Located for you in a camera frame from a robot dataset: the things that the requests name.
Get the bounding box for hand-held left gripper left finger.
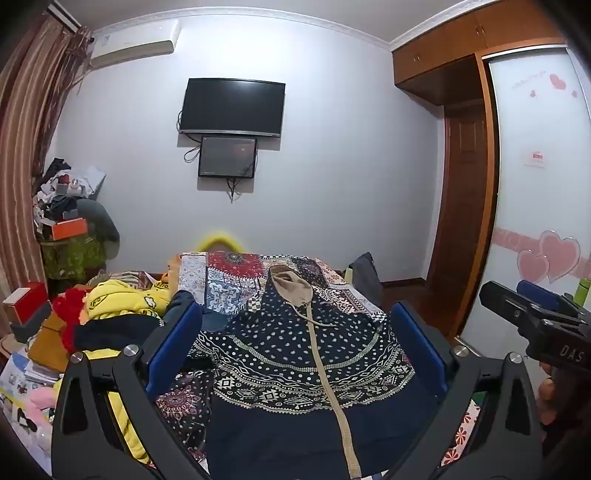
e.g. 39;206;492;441
51;302;213;480

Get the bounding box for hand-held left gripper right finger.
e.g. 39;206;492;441
383;300;543;480

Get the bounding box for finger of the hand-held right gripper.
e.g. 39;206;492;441
479;281;546;329
516;279;589;320

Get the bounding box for navy patterned hoodie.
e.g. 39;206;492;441
194;265;446;480

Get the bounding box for person's right forearm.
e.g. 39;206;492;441
542;369;591;457

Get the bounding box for person's right hand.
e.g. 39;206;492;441
537;362;558;426

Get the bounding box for blue denim jeans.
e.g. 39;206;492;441
164;290;236;334

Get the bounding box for dark navy garment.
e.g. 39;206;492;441
74;315;163;352

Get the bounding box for tan orange cushion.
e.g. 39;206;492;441
166;253;184;291

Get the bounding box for yellow cartoon blanket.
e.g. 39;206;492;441
69;276;172;464

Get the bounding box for patchwork bedspread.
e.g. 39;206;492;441
152;251;488;480

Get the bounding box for white heart-sticker wardrobe door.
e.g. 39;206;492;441
461;46;591;354

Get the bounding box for dark grey bag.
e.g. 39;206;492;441
348;252;382;302

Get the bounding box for yellow curved object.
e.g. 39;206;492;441
193;232;246;256

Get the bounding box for red fuzzy cloth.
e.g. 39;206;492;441
52;287;94;355

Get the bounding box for mustard orange garment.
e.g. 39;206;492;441
27;313;71;372

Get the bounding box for dark grey cushion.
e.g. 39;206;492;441
76;196;122;256

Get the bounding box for pink plush toy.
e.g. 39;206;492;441
27;387;59;412

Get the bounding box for red box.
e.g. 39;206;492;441
3;281;49;325

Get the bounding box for orange box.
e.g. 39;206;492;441
51;217;89;241

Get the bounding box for small black monitor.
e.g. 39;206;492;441
198;136;258;179

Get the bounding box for pile of clutter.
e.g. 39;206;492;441
31;157;108;232

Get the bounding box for brown striped curtain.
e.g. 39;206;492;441
0;17;94;319

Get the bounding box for wooden overhead cabinet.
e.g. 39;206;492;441
391;0;570;108

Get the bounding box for white air conditioner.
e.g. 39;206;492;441
89;19;182;70

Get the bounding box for black wall television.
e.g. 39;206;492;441
178;78;286;138

